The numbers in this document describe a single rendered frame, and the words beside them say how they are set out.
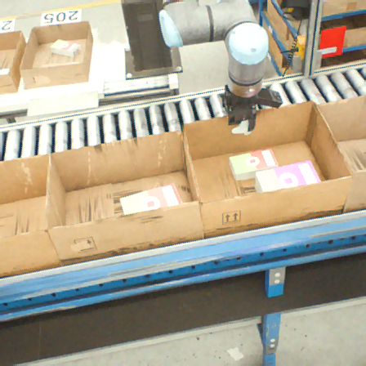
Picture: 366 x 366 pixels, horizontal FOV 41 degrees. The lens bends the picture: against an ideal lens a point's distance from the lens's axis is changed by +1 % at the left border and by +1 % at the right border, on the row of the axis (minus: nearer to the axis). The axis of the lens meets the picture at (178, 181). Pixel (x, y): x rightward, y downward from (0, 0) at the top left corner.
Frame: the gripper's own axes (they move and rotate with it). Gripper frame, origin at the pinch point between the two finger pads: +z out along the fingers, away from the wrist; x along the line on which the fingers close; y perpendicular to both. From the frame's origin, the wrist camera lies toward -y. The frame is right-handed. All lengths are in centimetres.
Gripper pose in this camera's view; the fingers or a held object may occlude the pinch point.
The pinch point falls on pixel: (247, 129)
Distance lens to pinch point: 148.1
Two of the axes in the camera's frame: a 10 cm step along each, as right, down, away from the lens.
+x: 1.8, 8.4, -5.1
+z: 0.6, 5.1, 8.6
